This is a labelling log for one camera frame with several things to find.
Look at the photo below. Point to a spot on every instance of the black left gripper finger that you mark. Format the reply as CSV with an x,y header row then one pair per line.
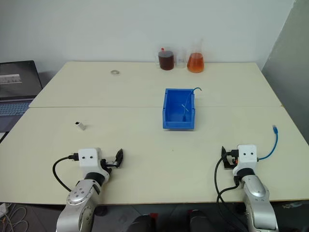
x,y
120,154
116,165

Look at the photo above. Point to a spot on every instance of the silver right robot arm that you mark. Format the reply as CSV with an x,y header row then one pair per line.
x,y
257,200

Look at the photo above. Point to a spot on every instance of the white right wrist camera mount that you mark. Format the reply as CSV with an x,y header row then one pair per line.
x,y
246,157

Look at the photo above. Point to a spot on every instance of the open dark laptop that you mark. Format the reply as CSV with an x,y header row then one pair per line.
x,y
15,91

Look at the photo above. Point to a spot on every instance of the conical flask with orange liquid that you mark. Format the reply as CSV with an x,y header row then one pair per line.
x,y
196,60

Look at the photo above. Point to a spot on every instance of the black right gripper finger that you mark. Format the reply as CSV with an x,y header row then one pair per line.
x,y
224,151
226,164

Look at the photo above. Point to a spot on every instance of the white block with black hole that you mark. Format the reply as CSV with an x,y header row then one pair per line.
x,y
80,125

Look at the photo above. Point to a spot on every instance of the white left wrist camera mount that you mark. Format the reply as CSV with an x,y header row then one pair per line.
x,y
88,158

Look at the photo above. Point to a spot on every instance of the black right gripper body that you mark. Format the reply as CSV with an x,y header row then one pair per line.
x,y
233,158

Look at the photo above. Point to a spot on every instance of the small empty clear beaker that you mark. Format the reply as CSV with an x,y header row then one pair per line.
x,y
181,59

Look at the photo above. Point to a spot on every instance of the white power strip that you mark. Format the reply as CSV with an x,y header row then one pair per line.
x,y
2,209

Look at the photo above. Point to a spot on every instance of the blue plastic storage bin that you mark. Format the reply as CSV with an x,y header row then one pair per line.
x,y
179,108

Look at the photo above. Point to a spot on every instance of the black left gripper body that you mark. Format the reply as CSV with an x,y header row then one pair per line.
x,y
109,164

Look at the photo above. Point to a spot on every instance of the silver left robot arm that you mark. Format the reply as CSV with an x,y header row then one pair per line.
x,y
79,200

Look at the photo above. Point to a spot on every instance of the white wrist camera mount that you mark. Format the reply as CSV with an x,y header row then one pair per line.
x,y
88,158
246,157

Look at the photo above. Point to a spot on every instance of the beaker with dark brown liquid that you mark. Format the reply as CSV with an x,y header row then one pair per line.
x,y
166,60

